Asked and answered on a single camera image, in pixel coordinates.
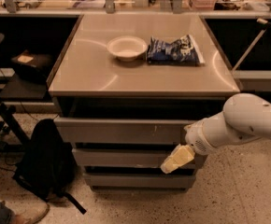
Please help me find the grey bottom drawer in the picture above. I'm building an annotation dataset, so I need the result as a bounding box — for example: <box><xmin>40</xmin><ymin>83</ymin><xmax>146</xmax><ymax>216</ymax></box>
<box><xmin>83</xmin><ymin>173</ymin><xmax>195</xmax><ymax>189</ymax></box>

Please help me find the blue chip bag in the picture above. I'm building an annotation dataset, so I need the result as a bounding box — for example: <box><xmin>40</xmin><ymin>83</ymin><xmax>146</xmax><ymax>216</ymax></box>
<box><xmin>146</xmin><ymin>35</ymin><xmax>205</xmax><ymax>65</ymax></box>

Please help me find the black backpack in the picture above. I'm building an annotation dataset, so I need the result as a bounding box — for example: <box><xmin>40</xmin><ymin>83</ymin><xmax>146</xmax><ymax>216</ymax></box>
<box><xmin>13</xmin><ymin>119</ymin><xmax>86</xmax><ymax>215</ymax></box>

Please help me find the black box with label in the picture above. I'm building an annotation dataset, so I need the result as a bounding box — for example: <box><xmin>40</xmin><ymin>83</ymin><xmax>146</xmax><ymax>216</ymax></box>
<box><xmin>11</xmin><ymin>50</ymin><xmax>54</xmax><ymax>84</ymax></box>

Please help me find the grey drawer cabinet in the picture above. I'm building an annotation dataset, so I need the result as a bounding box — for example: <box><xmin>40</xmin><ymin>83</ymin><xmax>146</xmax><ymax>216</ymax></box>
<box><xmin>46</xmin><ymin>13</ymin><xmax>242</xmax><ymax>191</ymax></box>

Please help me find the white bowl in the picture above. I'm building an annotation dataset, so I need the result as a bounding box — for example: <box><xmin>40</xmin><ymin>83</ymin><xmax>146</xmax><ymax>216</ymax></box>
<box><xmin>107</xmin><ymin>35</ymin><xmax>148</xmax><ymax>62</ymax></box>

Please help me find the grey middle drawer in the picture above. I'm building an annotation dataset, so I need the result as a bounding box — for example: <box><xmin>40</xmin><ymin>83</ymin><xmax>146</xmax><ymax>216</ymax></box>
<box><xmin>73</xmin><ymin>148</ymin><xmax>169</xmax><ymax>168</ymax></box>

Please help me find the grey drawer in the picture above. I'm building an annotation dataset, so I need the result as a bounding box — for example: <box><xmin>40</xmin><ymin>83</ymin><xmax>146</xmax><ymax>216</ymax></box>
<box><xmin>83</xmin><ymin>173</ymin><xmax>195</xmax><ymax>189</ymax></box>
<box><xmin>53</xmin><ymin>100</ymin><xmax>199</xmax><ymax>146</ymax></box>
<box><xmin>73</xmin><ymin>148</ymin><xmax>169</xmax><ymax>168</ymax></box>

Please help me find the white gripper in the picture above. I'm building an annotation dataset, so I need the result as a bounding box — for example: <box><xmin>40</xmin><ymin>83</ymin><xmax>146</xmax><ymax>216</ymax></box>
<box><xmin>159</xmin><ymin>112</ymin><xmax>236</xmax><ymax>175</ymax></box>

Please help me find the tan shoe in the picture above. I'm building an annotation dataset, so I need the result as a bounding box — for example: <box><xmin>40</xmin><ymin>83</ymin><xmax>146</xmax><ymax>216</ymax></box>
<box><xmin>10</xmin><ymin>203</ymin><xmax>50</xmax><ymax>224</ymax></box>

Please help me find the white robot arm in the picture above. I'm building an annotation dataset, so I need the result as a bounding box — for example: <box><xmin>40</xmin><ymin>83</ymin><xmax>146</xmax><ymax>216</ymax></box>
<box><xmin>161</xmin><ymin>93</ymin><xmax>271</xmax><ymax>174</ymax></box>

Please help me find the white stick with tip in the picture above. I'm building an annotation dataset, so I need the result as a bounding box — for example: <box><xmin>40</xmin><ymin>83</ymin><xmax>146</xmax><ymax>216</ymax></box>
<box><xmin>232</xmin><ymin>18</ymin><xmax>270</xmax><ymax>71</ymax></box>

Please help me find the grey top drawer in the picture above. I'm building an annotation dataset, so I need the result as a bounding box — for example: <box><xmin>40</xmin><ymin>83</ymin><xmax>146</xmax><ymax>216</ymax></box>
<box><xmin>53</xmin><ymin>100</ymin><xmax>199</xmax><ymax>146</ymax></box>

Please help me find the black stand frame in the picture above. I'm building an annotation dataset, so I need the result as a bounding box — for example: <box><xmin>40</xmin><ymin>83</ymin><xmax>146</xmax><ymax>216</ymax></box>
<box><xmin>0</xmin><ymin>103</ymin><xmax>29</xmax><ymax>153</ymax></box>

